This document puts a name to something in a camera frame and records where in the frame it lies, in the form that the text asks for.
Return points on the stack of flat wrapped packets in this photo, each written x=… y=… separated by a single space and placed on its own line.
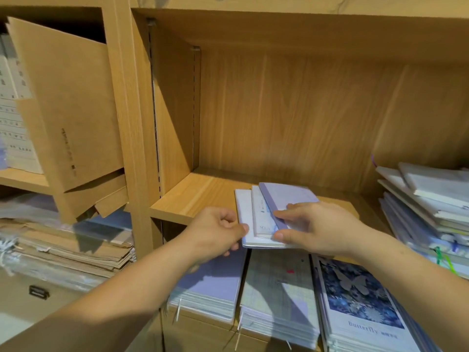
x=58 y=242

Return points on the pastel grid pattern notebook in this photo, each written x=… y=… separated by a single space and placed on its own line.
x=282 y=293

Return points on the person's left forearm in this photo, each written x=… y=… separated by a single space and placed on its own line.
x=88 y=300

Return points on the blue butterfly cover notebook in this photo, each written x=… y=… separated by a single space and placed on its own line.
x=363 y=304

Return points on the person's left hand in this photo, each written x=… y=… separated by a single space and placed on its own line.
x=209 y=234

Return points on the wooden shelf unit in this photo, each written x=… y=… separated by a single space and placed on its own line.
x=293 y=25

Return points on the white file boxes row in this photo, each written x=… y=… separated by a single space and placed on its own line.
x=16 y=121

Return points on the large plain lilac notebook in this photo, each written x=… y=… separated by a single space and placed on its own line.
x=212 y=282

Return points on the person's right hand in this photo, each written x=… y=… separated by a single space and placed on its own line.
x=326 y=229

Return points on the person's right forearm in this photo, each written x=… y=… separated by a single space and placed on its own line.
x=418 y=282

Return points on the small white notebook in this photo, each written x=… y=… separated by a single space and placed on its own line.
x=253 y=216

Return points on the small black shelf clip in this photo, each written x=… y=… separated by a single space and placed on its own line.
x=39 y=292

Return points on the pile of small notebooks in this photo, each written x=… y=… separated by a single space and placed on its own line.
x=432 y=209

